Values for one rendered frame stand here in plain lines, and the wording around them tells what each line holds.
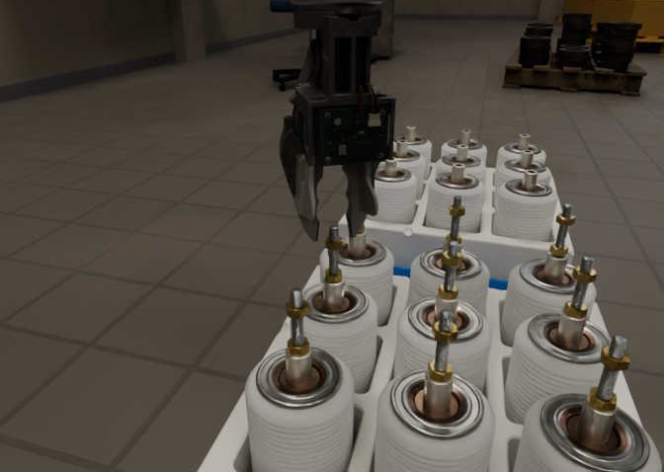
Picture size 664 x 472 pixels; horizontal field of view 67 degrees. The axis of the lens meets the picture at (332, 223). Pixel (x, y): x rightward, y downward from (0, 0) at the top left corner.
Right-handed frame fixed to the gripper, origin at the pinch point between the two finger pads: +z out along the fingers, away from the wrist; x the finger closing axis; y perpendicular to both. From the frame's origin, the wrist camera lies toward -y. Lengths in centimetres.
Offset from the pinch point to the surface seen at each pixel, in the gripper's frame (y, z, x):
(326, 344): 4.9, 11.1, -1.7
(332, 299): 1.6, 8.1, -0.3
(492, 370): 7.1, 16.4, 16.4
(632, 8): -371, -4, 364
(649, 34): -364, 17, 382
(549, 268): 1.6, 7.7, 25.4
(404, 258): -27.8, 21.7, 19.6
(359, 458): 14.6, 16.4, -1.0
